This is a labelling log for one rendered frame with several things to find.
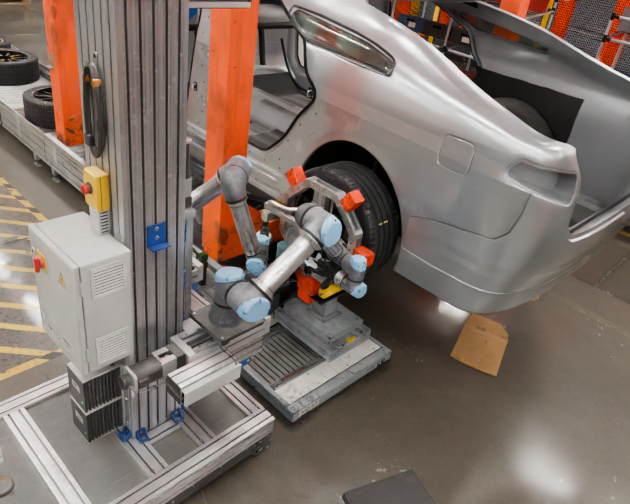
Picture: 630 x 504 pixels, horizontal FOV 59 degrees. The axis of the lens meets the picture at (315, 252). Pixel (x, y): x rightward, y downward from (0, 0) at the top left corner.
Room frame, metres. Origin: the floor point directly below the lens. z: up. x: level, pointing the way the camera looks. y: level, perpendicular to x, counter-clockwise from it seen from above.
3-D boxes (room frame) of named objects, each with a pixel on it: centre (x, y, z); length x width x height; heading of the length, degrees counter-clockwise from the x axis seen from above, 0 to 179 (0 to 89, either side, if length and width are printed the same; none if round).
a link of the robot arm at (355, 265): (2.18, -0.19, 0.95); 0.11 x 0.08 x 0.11; 44
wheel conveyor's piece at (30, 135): (5.05, 2.55, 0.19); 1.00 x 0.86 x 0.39; 49
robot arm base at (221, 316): (1.84, 0.32, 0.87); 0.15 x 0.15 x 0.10
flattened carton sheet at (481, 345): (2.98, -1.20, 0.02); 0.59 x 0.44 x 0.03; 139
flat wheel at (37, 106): (5.12, 2.62, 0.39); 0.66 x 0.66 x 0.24
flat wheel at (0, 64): (6.08, 3.70, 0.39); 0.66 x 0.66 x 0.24
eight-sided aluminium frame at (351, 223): (2.65, 0.00, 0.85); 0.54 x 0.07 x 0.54; 49
